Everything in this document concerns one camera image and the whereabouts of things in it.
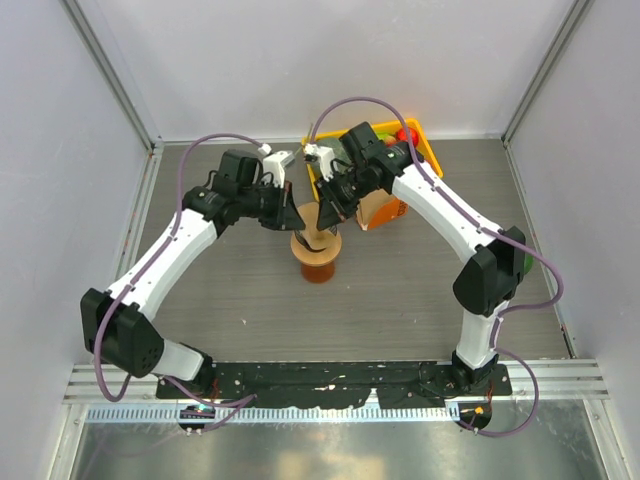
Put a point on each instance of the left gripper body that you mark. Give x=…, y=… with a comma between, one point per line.
x=270, y=206

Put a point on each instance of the green melon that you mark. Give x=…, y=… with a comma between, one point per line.
x=336, y=146

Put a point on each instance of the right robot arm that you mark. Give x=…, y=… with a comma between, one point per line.
x=492, y=264

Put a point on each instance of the orange glass carafe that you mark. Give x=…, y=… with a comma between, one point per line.
x=318, y=274

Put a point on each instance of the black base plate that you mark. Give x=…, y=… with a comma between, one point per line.
x=341, y=385

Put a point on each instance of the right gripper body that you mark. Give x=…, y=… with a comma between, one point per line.
x=343, y=191

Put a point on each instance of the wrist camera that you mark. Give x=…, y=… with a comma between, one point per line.
x=272, y=171
x=322, y=157

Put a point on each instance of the brown paper coffee filter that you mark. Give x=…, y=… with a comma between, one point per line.
x=309, y=212

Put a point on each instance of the wooden ring collar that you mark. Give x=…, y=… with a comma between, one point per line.
x=317, y=258

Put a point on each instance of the blue plastic dripper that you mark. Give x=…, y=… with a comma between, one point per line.
x=314, y=240

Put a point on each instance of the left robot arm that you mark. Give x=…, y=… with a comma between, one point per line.
x=117, y=322

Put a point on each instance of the green object at right edge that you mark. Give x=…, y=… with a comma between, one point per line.
x=529, y=261

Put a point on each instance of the orange coffee filter box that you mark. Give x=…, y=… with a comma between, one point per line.
x=379, y=208

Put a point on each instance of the yellow plastic tray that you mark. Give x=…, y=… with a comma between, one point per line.
x=390, y=127

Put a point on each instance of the white cable duct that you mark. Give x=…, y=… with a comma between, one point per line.
x=370, y=412

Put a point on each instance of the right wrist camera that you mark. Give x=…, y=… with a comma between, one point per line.
x=322, y=157

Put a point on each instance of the red apple back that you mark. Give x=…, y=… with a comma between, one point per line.
x=408, y=135

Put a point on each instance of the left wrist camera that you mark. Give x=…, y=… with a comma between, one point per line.
x=272, y=171

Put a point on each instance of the green apple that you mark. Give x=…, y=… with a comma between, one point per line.
x=385, y=137

